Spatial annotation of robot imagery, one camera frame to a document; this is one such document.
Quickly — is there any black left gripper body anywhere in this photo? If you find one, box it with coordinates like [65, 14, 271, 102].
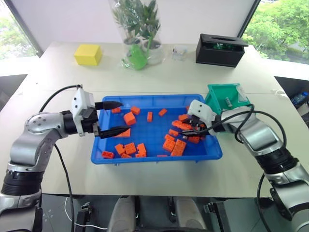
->
[80, 107, 101, 138]

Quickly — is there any potted plant in clear wrap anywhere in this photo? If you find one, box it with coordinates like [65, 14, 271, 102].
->
[108, 0, 168, 71]

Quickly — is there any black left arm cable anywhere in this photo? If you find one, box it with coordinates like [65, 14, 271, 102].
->
[38, 84, 84, 114]
[53, 143, 75, 232]

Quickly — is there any thin white cable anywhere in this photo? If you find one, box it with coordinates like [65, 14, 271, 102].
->
[64, 196, 109, 230]

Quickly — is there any black tissue box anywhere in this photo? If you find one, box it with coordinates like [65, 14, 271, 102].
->
[195, 33, 250, 69]

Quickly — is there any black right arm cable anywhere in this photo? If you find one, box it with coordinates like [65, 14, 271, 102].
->
[255, 173, 274, 232]
[204, 103, 287, 148]

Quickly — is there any small clear glass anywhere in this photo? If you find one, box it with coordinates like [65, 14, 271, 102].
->
[171, 45, 189, 61]

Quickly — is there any dark window frame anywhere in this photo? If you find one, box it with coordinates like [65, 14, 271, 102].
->
[7, 0, 43, 58]
[237, 0, 262, 38]

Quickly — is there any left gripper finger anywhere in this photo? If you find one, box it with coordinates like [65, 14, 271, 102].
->
[98, 126, 130, 140]
[94, 101, 124, 111]

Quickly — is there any dark side shelf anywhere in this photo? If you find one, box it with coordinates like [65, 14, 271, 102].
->
[0, 73, 28, 113]
[274, 76, 309, 116]

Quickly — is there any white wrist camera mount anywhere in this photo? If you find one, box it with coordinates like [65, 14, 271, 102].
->
[187, 99, 218, 136]
[71, 87, 96, 137]

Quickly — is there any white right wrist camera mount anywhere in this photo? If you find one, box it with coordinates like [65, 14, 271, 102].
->
[187, 99, 218, 136]

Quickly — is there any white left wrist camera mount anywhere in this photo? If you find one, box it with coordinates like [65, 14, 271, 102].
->
[71, 87, 96, 137]

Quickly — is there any green plastic bin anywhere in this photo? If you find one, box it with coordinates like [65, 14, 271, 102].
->
[204, 83, 251, 116]

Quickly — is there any yellow box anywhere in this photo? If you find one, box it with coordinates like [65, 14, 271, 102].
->
[73, 43, 103, 66]

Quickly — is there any orange wedge block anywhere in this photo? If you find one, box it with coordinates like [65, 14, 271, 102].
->
[112, 128, 132, 139]

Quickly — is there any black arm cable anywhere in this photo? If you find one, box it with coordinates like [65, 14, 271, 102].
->
[53, 143, 75, 232]
[255, 173, 274, 232]
[38, 84, 84, 114]
[204, 103, 287, 148]

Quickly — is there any grey rounded shape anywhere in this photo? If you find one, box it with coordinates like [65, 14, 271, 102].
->
[173, 195, 209, 232]
[107, 195, 136, 232]

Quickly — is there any black metal bracket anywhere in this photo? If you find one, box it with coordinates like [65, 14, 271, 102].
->
[76, 202, 92, 232]
[203, 201, 224, 216]

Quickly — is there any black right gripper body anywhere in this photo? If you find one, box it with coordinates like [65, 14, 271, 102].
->
[186, 115, 208, 132]

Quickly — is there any blue plastic bin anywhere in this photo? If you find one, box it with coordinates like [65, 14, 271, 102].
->
[90, 93, 224, 166]

